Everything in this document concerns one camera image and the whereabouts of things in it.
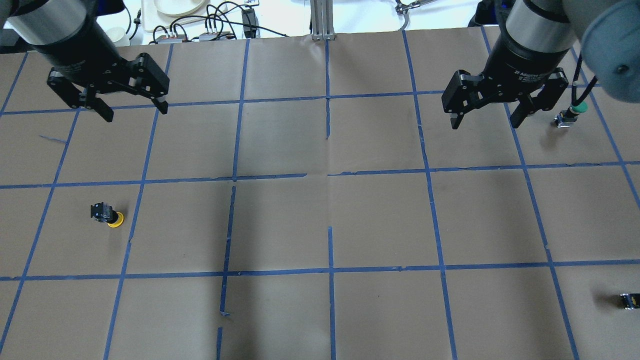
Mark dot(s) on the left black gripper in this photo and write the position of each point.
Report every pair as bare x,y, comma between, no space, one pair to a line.
80,56

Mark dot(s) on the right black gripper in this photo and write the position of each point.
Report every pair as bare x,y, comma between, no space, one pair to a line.
518,62

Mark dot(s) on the yellow push button switch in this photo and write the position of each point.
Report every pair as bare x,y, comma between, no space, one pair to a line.
104,213

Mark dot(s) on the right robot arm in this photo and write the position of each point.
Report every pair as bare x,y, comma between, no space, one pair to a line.
535,35

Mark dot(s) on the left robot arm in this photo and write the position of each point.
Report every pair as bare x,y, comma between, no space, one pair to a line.
17,14

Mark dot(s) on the white paper cup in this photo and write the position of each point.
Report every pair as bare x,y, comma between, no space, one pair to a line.
118,36

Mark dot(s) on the cream tray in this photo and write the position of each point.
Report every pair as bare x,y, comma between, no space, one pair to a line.
151,18

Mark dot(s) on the cream plate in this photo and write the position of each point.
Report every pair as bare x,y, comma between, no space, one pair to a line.
178,8

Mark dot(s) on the black power adapter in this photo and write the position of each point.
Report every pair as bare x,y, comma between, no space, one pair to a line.
250,23

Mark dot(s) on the brown paper table cover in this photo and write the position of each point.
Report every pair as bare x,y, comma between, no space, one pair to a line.
309,201

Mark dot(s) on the green push button switch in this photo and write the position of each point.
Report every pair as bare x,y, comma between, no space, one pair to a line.
566,118

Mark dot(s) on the aluminium frame post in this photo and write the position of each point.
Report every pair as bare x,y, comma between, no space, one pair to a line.
321,20

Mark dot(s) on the black switch contact block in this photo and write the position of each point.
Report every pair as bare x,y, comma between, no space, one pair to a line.
630,300

